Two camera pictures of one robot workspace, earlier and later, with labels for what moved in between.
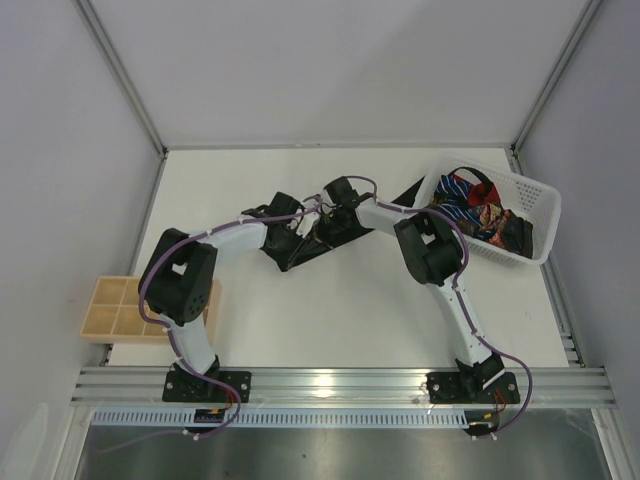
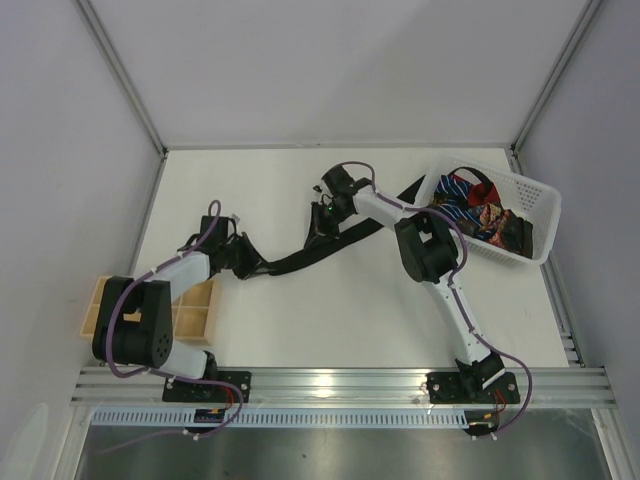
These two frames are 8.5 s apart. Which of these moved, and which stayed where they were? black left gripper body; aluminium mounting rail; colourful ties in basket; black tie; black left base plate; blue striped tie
Moved: black left gripper body; black tie
Stayed: colourful ties in basket; blue striped tie; aluminium mounting rail; black left base plate
